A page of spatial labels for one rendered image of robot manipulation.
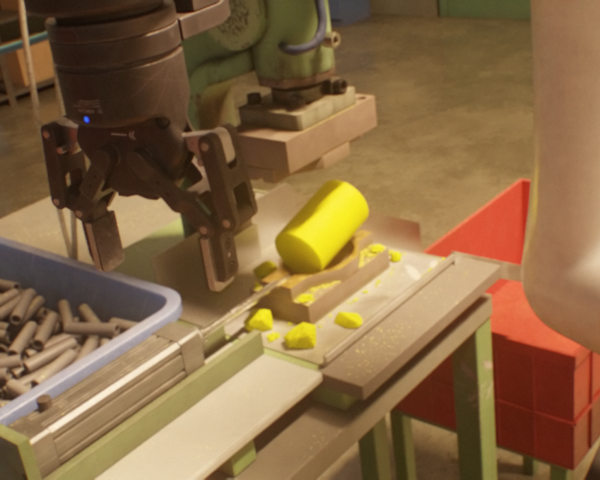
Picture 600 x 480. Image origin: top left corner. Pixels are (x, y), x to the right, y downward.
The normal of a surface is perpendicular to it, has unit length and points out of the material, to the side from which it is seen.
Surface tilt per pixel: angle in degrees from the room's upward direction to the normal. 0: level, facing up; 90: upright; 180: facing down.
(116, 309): 81
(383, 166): 0
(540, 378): 90
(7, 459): 90
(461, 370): 90
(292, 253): 106
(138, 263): 0
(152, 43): 90
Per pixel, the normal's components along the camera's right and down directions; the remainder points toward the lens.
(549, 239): -0.80, 0.25
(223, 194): -0.49, 0.42
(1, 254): -0.63, 0.25
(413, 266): -0.12, -0.90
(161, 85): 0.72, 0.22
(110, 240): 0.86, 0.11
